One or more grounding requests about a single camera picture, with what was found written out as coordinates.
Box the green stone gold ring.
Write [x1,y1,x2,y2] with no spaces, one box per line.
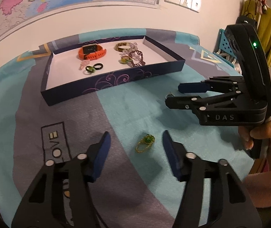
[135,134,156,154]

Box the dark red lace bracelet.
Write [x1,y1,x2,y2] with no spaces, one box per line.
[127,49,146,68]

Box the silver ring with coloured stone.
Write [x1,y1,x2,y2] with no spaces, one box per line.
[119,54,134,65]

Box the clear crystal bracelet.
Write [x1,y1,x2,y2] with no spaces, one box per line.
[119,42,146,62]

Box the tortoiseshell bangle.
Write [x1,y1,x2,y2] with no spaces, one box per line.
[114,42,133,52]

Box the pink crystal hair clip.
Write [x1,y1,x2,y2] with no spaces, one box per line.
[79,60,90,70]

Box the orange smart watch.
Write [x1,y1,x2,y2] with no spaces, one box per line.
[78,44,107,61]

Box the dark blue jewelry tray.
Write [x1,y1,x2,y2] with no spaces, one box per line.
[41,36,185,106]

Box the person's right hand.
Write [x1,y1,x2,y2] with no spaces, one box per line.
[238,120,271,150]

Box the blue perforated plastic basket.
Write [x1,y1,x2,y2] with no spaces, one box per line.
[214,28,236,68]

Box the teal and grey bedspread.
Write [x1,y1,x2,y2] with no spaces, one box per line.
[0,29,253,227]

